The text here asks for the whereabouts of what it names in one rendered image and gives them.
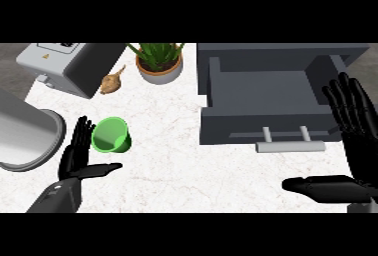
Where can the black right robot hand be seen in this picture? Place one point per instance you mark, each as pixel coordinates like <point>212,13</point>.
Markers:
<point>355,133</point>

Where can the green cup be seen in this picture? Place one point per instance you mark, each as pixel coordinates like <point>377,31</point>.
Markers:
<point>111,134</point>

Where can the dark grey open drawer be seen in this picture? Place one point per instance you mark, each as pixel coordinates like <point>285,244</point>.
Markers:
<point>268,103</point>

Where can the brown root vegetable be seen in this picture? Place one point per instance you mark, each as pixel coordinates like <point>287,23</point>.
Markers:
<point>111,82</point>

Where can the potted green plant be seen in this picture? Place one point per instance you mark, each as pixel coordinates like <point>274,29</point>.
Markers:
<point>158,63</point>

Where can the pale grey box appliance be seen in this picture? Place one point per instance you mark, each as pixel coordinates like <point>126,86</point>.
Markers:
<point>68,66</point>

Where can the dark grey cabinet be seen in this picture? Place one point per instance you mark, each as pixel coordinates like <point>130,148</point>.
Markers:
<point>275,53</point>

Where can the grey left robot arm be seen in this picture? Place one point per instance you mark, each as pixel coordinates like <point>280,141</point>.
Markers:
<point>58,197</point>

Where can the large grey round pot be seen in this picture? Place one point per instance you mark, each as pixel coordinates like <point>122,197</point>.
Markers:
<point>24,136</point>

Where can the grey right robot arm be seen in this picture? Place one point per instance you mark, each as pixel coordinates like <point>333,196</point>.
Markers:
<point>364,207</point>

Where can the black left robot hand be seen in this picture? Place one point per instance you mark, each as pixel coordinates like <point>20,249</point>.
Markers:
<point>74,156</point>

